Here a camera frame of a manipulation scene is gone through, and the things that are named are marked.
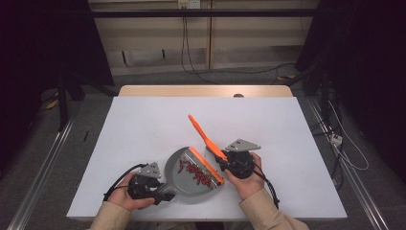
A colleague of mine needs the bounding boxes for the black curtain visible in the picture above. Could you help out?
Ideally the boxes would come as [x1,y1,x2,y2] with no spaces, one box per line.
[294,0,406,175]

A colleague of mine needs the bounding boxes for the black cable bundle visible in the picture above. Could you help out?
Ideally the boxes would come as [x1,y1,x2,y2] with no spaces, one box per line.
[309,95,345,190]

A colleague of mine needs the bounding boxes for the grey brush with orange handle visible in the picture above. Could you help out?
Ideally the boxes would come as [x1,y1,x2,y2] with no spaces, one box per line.
[187,114,230,163]

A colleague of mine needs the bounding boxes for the aluminium floor rail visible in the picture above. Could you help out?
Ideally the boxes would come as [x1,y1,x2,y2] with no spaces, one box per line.
[7,117,77,230]
[305,97,390,230]

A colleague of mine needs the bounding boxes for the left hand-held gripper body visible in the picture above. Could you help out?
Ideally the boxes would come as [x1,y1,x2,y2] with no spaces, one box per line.
[127,161,165,201]

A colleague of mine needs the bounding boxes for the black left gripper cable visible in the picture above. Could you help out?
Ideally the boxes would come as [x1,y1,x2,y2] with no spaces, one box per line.
[102,163,149,202]

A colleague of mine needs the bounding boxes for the white table cover sheet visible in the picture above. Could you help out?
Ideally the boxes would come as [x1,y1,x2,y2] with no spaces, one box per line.
[66,96,349,220]

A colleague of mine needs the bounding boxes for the person's right hand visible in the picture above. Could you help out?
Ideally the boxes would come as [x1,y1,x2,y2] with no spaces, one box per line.
[224,152,266,201]

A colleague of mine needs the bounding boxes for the black hanging cables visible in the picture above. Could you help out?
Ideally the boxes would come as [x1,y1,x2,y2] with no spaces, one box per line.
[180,15,218,85]

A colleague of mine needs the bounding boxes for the black horizontal bar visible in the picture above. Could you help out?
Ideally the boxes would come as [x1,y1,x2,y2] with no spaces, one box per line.
[90,9,320,18]

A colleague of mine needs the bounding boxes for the red kidney beans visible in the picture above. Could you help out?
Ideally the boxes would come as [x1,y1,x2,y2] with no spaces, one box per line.
[177,159,214,188]

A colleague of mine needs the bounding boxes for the person's left hand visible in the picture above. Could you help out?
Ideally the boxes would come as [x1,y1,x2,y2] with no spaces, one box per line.
[107,172,156,213]

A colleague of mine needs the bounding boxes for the grey dustpan with orange lip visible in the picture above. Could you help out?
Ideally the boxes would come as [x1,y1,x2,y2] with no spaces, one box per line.
[147,146,226,203]

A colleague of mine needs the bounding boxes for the black stand leg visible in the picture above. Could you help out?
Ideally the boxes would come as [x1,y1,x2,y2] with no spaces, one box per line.
[56,72,70,132]

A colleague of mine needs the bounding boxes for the white cable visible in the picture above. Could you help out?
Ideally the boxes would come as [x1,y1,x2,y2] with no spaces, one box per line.
[327,100,370,172]

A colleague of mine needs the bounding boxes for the white power plug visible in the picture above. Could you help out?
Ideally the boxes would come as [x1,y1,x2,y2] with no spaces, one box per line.
[329,133,344,147]

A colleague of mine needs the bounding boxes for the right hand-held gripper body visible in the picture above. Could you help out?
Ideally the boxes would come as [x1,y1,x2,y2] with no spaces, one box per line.
[223,138,261,180]

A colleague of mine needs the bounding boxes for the white wall socket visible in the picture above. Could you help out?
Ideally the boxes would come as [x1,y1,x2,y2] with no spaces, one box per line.
[177,0,201,10]

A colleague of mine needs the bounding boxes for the black floor cable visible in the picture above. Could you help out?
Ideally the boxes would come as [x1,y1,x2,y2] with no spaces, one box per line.
[191,62,296,77]

